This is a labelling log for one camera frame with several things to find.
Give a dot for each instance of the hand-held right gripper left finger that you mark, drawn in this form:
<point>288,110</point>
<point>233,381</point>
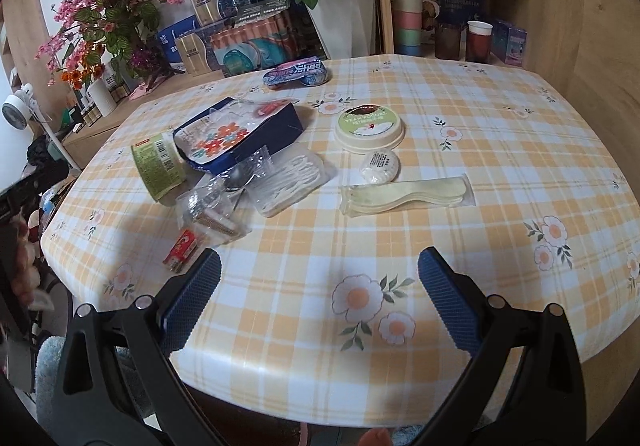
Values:
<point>192,296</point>

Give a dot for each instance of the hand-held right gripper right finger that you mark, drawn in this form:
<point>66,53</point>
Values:
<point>445,296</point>

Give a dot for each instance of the small red packet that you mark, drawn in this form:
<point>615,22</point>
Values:
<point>182,248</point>

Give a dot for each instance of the clear plastic wrapper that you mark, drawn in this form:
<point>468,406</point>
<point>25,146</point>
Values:
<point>210,216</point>

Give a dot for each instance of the pale green spoon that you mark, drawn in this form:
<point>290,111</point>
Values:
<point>405,193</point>

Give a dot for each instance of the clear wrapper with metal spoon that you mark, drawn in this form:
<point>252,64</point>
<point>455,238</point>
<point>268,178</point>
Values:
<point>235,181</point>

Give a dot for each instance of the green yogurt cup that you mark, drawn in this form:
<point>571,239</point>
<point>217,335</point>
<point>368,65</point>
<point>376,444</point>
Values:
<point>157,166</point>

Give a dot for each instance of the round white sachet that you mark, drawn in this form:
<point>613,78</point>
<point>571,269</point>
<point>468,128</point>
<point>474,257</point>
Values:
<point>380,167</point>

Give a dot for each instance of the white plastic cutlery packet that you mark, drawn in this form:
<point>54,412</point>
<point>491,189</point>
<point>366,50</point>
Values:
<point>292,178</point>

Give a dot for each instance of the blue floral pouch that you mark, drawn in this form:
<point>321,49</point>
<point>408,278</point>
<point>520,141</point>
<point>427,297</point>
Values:
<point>250,131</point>

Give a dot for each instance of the green round yogurt lid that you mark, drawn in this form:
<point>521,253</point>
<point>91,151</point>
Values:
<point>370,126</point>

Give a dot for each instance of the light blue fluffy cloth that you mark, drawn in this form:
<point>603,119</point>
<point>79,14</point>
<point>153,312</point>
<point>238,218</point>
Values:
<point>50,361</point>

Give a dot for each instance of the wooden sideboard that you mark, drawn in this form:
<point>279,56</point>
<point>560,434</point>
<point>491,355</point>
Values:
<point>125,113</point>

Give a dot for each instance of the small gold box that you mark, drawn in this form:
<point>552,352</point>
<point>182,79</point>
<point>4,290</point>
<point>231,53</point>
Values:
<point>192,53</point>

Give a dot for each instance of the blue pink snack wrapper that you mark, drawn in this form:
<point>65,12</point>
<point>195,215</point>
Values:
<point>295,73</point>

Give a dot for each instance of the dark red cup white rim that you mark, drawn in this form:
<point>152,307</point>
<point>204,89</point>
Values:
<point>479,51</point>

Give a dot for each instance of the brown glass cup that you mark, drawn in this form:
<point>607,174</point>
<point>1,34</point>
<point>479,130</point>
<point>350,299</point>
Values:
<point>447,41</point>

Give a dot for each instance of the white desk fan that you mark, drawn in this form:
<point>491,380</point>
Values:
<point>15,111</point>

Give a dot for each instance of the light purple box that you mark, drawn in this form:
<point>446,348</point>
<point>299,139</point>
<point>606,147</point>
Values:
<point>515,43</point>

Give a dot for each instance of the blue carton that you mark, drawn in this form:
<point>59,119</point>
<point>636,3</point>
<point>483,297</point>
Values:
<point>172,33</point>

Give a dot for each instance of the white paper cup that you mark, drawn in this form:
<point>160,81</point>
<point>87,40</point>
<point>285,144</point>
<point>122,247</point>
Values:
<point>480,30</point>

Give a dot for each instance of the stack of pastel paper cups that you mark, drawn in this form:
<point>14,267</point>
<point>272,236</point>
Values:
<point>409,11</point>

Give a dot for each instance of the dark blue card box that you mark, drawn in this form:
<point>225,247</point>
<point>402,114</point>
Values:
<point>460,6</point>

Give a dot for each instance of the white plant pot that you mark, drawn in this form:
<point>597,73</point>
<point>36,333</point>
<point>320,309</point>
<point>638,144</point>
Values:
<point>340,23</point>

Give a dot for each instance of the picture book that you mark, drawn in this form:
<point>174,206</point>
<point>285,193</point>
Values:
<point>430,1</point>

